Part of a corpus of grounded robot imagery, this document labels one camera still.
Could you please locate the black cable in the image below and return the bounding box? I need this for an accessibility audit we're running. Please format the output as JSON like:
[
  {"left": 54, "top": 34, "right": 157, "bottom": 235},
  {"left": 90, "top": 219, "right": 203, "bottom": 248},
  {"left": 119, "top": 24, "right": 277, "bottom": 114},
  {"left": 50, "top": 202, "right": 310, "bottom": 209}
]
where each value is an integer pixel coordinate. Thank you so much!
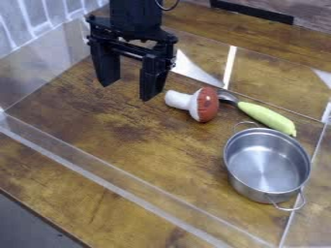
[{"left": 154, "top": 0, "right": 182, "bottom": 12}]

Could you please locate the clear acrylic enclosure panel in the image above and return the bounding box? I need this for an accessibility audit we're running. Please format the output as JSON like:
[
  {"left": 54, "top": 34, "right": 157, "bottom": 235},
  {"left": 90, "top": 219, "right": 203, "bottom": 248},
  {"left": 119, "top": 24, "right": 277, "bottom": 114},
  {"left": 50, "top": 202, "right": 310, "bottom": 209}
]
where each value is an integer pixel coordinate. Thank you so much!
[{"left": 0, "top": 3, "right": 331, "bottom": 248}]

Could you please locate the red and white plush mushroom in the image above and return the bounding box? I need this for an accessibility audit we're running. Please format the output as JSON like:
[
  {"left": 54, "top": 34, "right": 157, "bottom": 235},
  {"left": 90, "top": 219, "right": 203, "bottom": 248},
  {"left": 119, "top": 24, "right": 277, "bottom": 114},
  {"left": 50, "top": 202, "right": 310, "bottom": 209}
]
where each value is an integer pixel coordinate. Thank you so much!
[{"left": 165, "top": 87, "right": 219, "bottom": 123}]

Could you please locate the silver metal pot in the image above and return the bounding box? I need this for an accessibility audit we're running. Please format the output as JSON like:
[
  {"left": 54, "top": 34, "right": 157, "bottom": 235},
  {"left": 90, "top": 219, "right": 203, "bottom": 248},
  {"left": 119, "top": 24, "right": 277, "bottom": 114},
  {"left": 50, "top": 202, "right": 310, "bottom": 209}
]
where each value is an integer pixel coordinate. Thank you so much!
[{"left": 223, "top": 121, "right": 311, "bottom": 212}]

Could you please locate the spoon with green handle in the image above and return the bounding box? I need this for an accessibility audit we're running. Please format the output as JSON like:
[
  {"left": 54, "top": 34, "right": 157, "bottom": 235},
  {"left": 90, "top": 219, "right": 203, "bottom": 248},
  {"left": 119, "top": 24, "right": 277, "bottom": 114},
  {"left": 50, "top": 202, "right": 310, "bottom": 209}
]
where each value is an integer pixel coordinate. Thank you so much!
[{"left": 218, "top": 89, "right": 298, "bottom": 137}]

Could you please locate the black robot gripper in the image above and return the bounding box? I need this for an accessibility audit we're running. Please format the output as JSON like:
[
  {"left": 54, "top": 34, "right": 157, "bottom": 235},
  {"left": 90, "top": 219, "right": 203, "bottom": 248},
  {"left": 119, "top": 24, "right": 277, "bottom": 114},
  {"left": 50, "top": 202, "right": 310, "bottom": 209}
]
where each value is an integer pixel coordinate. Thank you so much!
[{"left": 87, "top": 0, "right": 179, "bottom": 102}]

